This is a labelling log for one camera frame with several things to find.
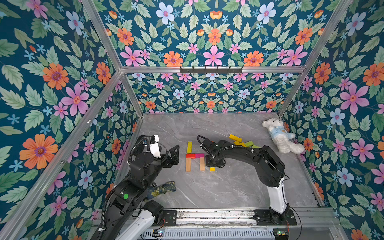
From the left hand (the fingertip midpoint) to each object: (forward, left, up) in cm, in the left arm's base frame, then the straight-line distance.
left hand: (173, 147), depth 65 cm
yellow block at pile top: (+24, -35, -30) cm, 52 cm away
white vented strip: (-30, -15, -31) cm, 46 cm away
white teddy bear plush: (+17, -65, -23) cm, 71 cm away
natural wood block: (+5, -4, -29) cm, 30 cm away
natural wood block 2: (+5, -13, -29) cm, 32 cm away
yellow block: (+1, -18, -30) cm, 35 cm away
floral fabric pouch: (-10, +15, -28) cm, 33 cm away
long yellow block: (+17, -5, -30) cm, 35 cm away
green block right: (+15, -51, -31) cm, 61 cm away
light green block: (+17, -46, -31) cm, 58 cm away
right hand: (+6, -19, -30) cm, 36 cm away
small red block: (+11, -6, -30) cm, 32 cm away
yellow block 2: (+18, -38, -30) cm, 52 cm away
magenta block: (+11, -11, -30) cm, 34 cm away
